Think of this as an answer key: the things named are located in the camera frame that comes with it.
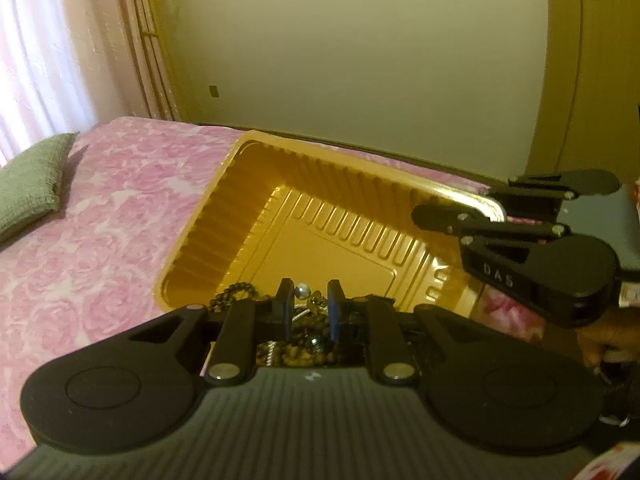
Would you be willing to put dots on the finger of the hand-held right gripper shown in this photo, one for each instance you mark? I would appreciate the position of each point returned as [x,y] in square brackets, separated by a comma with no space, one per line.
[440,217]
[535,195]

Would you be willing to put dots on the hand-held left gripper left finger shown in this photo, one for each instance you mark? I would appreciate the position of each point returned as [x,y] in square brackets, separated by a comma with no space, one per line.
[285,305]

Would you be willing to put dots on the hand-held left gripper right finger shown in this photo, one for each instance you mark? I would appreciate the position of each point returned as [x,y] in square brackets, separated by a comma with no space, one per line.
[334,310]

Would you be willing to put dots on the grey pearl pendant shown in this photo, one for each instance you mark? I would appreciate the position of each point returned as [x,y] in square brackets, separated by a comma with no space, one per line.
[302,290]

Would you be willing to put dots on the yellow plastic tray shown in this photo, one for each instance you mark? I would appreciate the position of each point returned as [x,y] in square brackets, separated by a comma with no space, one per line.
[310,240]

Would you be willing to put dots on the person's right hand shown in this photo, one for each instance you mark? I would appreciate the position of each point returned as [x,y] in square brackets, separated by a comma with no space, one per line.
[610,335]

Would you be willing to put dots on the yellow wooden door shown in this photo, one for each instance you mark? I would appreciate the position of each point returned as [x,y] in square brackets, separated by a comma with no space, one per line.
[600,85]

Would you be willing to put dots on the red white patterned cloth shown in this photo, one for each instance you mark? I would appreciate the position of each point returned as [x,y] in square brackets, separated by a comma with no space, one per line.
[610,467]

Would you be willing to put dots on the green checked pillow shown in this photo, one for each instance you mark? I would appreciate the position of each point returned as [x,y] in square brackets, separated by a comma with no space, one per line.
[30,185]

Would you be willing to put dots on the yellow bamboo coat rack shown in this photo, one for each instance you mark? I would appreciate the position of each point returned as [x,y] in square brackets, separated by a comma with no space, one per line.
[150,50]

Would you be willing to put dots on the white sheer curtain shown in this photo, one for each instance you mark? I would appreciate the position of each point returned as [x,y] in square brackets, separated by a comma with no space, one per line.
[40,35]

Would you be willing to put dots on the brown wall socket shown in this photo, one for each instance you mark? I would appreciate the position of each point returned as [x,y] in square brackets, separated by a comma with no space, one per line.
[213,91]

